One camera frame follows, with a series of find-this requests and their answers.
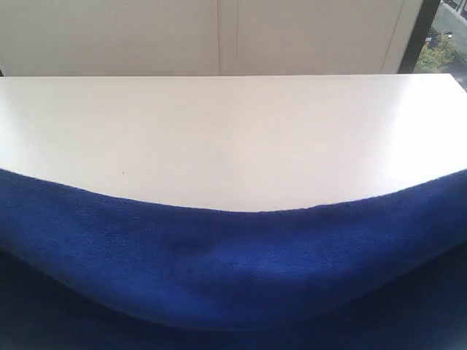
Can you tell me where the blue microfiber towel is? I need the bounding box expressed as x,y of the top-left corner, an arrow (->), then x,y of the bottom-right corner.
1,171 -> 466,349

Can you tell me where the black window frame post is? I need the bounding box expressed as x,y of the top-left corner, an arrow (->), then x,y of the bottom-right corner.
398,0 -> 441,74

